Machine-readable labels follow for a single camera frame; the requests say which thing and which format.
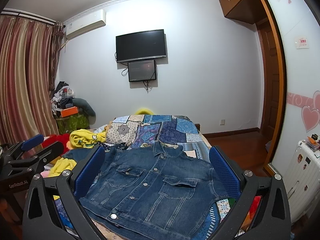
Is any red garment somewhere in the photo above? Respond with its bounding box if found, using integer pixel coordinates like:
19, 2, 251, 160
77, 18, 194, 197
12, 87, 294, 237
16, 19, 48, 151
41, 133, 72, 156

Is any white sliding wardrobe door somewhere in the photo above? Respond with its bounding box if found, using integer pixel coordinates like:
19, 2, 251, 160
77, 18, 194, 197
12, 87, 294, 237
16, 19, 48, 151
267, 0, 319, 174

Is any blue patchwork bed cover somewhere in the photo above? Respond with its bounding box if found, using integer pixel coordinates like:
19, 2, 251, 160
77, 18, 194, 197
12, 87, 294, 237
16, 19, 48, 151
53, 114, 246, 240

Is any green patterned storage box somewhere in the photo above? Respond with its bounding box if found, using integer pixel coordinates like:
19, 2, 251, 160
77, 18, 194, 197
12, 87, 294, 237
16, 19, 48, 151
56, 113, 90, 134

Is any wall-mounted black television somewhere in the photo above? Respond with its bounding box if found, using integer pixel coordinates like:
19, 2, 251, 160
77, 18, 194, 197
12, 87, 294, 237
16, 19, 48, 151
116, 29, 167, 63

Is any small black wall monitor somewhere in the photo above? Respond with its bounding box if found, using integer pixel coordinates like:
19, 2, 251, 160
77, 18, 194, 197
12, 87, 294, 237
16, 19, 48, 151
128, 60, 156, 82

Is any red striped curtain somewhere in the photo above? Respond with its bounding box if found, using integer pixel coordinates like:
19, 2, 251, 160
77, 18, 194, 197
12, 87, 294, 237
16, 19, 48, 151
1, 15, 63, 144

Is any yellow printed garment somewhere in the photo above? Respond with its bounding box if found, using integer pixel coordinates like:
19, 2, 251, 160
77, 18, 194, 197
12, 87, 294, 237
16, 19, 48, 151
69, 129, 106, 148

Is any blue denim jacket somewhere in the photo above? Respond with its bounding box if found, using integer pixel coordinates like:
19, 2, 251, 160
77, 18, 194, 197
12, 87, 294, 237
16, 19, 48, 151
62, 141, 230, 240

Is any pile of clothes in corner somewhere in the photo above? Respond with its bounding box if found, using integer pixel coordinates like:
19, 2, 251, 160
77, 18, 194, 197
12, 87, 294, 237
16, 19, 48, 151
50, 81, 96, 118

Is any wooden wardrobe upper cabinet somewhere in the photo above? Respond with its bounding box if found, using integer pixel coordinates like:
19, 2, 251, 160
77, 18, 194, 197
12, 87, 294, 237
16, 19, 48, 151
219, 0, 267, 24

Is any wooden door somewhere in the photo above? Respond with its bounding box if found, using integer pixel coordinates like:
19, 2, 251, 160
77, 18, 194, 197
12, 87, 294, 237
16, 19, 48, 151
257, 20, 279, 140

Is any white wall air conditioner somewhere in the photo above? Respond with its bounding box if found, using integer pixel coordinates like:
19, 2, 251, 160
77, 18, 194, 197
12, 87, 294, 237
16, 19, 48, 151
66, 9, 106, 40

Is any orange box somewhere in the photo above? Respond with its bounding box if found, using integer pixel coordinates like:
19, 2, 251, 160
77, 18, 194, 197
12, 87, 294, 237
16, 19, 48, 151
61, 106, 78, 118

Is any yellow plush at bed end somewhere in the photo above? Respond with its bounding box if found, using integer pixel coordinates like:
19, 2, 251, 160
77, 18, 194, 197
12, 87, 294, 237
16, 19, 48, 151
135, 108, 154, 115

